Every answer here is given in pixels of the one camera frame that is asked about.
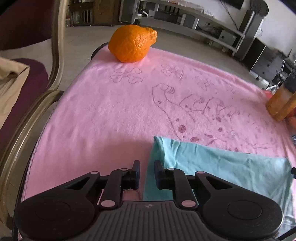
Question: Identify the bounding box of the black router box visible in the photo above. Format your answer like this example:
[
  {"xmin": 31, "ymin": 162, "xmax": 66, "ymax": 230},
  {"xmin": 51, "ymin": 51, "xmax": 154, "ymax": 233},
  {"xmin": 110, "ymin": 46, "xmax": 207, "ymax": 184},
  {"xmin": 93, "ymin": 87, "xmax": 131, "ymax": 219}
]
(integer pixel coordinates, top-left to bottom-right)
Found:
[{"xmin": 154, "ymin": 10, "xmax": 177, "ymax": 24}]

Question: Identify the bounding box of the black flat television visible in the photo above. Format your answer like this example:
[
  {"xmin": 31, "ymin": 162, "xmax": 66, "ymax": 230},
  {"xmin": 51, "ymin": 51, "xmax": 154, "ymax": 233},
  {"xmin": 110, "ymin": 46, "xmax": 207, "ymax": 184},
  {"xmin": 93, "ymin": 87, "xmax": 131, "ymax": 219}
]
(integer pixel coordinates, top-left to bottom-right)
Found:
[{"xmin": 220, "ymin": 0, "xmax": 245, "ymax": 10}]

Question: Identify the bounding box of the large bumpy orange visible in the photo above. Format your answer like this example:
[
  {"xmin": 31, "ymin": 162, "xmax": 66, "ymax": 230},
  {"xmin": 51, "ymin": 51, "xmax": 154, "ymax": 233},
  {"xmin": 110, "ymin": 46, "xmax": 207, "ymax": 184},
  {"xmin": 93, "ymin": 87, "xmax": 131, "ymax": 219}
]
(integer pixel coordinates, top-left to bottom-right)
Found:
[{"xmin": 108, "ymin": 24, "xmax": 158, "ymax": 63}]

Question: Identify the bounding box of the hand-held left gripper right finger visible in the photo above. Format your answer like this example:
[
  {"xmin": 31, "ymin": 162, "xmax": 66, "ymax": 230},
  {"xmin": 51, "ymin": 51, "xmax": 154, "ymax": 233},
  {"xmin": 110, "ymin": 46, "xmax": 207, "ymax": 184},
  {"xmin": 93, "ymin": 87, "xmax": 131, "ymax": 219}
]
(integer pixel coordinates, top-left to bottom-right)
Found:
[{"xmin": 154, "ymin": 159, "xmax": 233, "ymax": 211}]

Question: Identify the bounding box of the beige garment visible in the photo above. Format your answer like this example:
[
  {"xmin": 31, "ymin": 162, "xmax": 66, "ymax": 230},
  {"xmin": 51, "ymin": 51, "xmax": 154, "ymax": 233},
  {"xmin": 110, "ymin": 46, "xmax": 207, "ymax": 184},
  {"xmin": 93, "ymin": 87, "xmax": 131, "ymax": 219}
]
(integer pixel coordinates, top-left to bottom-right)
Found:
[{"xmin": 0, "ymin": 57, "xmax": 30, "ymax": 129}]

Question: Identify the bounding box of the teal garment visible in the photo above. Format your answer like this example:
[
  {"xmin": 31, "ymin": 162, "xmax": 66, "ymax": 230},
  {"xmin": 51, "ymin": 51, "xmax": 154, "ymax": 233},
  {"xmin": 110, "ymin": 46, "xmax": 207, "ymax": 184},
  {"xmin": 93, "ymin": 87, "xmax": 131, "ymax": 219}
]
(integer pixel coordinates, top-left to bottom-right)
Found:
[{"xmin": 143, "ymin": 136, "xmax": 296, "ymax": 232}]

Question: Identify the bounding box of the office chair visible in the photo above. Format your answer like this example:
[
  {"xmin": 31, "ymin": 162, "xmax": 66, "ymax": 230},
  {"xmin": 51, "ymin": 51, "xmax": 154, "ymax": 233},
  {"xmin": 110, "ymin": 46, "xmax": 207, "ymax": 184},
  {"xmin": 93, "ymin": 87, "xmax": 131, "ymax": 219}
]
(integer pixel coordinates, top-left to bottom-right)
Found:
[{"xmin": 266, "ymin": 47, "xmax": 296, "ymax": 90}]

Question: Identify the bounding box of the round dark decorative plate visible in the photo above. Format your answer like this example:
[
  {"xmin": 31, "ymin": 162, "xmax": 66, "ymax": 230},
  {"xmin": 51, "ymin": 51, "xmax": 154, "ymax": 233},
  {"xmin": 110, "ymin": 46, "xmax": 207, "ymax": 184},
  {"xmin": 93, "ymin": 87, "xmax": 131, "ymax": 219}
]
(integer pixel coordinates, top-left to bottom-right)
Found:
[{"xmin": 250, "ymin": 0, "xmax": 269, "ymax": 17}]

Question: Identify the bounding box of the black subwoofer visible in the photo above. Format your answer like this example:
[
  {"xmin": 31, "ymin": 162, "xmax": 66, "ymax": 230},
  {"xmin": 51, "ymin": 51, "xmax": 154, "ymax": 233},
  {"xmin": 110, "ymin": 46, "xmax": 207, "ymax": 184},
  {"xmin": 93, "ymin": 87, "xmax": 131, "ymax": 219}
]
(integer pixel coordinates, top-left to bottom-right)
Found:
[{"xmin": 217, "ymin": 30, "xmax": 237, "ymax": 45}]

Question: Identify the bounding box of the maroon chair with gold frame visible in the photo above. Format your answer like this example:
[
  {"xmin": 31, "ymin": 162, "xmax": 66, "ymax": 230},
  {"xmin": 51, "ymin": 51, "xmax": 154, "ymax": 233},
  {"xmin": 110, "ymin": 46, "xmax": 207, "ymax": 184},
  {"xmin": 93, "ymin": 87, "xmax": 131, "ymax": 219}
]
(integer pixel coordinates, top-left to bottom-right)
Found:
[{"xmin": 0, "ymin": 0, "xmax": 70, "ymax": 225}]

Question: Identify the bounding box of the orange juice bottle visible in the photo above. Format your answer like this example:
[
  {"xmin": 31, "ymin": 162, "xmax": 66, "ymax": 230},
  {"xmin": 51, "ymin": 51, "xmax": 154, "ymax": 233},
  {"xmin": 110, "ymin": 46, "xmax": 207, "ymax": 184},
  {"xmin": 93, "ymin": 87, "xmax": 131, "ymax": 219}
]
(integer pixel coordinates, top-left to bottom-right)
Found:
[{"xmin": 265, "ymin": 70, "xmax": 296, "ymax": 121}]

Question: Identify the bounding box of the grey television stand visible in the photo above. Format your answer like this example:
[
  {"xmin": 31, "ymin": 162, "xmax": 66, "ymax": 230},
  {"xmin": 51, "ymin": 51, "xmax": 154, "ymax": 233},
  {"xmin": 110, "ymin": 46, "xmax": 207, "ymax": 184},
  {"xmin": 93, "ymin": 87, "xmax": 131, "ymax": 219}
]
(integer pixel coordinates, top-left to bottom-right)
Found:
[{"xmin": 135, "ymin": 0, "xmax": 245, "ymax": 57}]

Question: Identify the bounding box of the pink printed blanket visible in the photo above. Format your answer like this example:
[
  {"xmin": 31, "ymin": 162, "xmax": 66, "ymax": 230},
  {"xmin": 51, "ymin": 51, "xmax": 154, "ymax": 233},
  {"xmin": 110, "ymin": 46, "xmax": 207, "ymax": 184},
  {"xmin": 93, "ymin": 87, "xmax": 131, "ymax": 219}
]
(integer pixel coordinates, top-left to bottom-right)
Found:
[{"xmin": 17, "ymin": 45, "xmax": 296, "ymax": 240}]

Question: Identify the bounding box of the wooden cabinet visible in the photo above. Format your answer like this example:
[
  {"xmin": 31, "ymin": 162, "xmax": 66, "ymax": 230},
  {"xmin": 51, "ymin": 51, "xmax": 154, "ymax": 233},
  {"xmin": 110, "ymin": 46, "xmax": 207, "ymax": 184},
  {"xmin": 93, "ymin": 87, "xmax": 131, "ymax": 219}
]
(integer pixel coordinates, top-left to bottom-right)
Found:
[{"xmin": 69, "ymin": 0, "xmax": 122, "ymax": 27}]

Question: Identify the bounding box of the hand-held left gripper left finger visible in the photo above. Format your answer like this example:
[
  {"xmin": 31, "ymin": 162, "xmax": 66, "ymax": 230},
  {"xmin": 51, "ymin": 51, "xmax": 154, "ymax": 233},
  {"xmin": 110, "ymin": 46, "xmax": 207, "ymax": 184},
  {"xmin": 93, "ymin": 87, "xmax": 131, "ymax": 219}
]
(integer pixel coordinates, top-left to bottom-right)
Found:
[{"xmin": 62, "ymin": 160, "xmax": 141, "ymax": 210}]

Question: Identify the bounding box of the tall grey speaker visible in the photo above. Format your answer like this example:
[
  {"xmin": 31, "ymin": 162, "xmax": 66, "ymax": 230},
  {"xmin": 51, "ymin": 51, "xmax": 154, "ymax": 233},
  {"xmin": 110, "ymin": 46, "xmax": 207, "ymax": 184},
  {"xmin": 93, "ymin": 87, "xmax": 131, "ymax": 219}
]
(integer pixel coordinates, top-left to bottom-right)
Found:
[
  {"xmin": 120, "ymin": 0, "xmax": 140, "ymax": 24},
  {"xmin": 233, "ymin": 10, "xmax": 264, "ymax": 61}
]

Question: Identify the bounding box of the dark desk with drawers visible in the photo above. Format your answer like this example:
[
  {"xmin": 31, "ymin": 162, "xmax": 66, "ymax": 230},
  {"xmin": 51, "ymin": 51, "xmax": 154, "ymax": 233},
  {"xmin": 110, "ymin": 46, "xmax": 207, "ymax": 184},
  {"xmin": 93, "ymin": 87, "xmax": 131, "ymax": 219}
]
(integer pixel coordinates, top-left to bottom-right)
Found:
[{"xmin": 243, "ymin": 38, "xmax": 287, "ymax": 81}]

